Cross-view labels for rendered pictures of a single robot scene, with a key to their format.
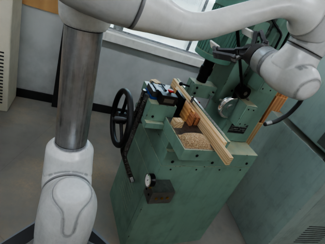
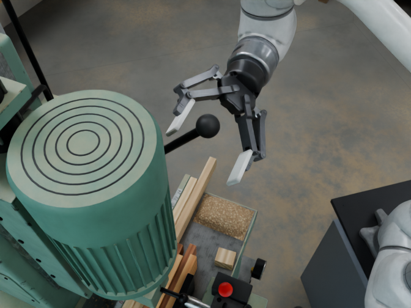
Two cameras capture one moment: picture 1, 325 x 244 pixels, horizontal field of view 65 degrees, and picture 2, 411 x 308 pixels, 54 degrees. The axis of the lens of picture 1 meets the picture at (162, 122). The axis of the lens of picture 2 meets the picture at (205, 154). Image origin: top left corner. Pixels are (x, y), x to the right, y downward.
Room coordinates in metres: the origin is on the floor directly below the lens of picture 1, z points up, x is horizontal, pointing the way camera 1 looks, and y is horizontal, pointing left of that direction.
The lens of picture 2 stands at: (1.26, 0.20, 1.87)
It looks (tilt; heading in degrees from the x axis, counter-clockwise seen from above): 55 degrees down; 234
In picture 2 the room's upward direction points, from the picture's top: straight up
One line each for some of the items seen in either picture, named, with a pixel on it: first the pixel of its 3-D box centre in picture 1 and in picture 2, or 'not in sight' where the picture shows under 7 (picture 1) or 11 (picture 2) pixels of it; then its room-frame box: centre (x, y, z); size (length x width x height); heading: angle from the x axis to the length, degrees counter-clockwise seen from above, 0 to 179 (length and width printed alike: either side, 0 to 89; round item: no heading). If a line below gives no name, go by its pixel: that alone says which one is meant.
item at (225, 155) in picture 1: (197, 118); (166, 255); (1.12, -0.15, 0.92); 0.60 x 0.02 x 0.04; 32
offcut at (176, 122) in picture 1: (177, 122); (225, 258); (1.01, -0.06, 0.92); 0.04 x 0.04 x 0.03; 37
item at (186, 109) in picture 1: (181, 105); (179, 292); (1.15, -0.05, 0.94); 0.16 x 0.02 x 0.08; 32
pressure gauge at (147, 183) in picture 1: (150, 181); (257, 269); (0.88, -0.05, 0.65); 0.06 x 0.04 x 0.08; 32
